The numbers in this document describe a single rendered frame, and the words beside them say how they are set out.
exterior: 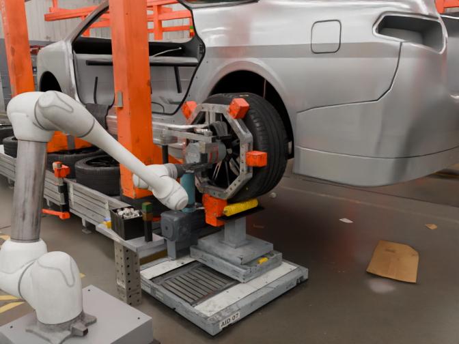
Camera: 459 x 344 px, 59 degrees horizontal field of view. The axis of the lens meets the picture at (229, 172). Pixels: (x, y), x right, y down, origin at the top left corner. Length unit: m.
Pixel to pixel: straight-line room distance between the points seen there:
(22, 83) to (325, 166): 3.03
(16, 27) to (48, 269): 3.09
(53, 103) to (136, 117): 1.13
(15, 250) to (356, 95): 1.59
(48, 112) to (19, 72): 2.81
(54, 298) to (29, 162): 0.49
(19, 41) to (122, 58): 1.90
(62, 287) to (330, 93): 1.48
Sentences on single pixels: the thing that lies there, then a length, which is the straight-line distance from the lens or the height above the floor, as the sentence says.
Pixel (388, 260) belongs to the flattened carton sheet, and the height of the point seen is 0.01.
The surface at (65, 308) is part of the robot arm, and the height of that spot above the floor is 0.51.
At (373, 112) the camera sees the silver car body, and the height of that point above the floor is 1.12.
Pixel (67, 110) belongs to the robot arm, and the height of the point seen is 1.17.
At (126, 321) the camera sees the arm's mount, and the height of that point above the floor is 0.40.
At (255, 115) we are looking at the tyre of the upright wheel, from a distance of 2.23.
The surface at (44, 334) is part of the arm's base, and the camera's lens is 1.64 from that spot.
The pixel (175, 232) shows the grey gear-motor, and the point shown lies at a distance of 2.63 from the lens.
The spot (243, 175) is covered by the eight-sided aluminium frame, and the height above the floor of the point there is 0.75.
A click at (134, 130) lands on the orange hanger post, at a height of 0.95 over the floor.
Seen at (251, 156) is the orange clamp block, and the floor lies 0.87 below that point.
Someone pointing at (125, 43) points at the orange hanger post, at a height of 1.46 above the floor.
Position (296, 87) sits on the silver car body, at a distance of 2.24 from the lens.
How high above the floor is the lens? 1.30
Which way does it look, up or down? 14 degrees down
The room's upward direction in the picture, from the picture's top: straight up
